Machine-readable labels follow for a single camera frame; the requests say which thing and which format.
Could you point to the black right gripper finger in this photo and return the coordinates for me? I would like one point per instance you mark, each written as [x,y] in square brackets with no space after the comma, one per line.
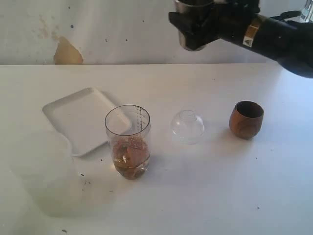
[196,33]

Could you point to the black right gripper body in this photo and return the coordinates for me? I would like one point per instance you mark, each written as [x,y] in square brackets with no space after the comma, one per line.
[234,21]

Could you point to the stainless steel cup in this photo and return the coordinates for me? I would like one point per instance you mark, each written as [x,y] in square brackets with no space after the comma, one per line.
[194,8]

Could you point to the brown wooden cup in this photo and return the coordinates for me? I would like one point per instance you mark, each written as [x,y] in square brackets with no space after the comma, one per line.
[246,119]

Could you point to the brown chunks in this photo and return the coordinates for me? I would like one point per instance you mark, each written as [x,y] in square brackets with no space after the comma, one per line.
[131,157]

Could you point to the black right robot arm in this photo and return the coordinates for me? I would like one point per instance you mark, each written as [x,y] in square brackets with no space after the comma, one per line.
[285,41]

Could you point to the clear dome lid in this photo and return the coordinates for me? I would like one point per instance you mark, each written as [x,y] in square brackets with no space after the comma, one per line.
[187,127]

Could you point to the clear plastic measuring cup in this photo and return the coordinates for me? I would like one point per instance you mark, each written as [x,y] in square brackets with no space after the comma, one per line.
[128,130]

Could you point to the white rectangular tray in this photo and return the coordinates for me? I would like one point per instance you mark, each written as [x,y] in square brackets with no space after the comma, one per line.
[80,117]

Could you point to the translucent plastic container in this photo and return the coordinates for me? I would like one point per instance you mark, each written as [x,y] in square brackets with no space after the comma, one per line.
[43,163]

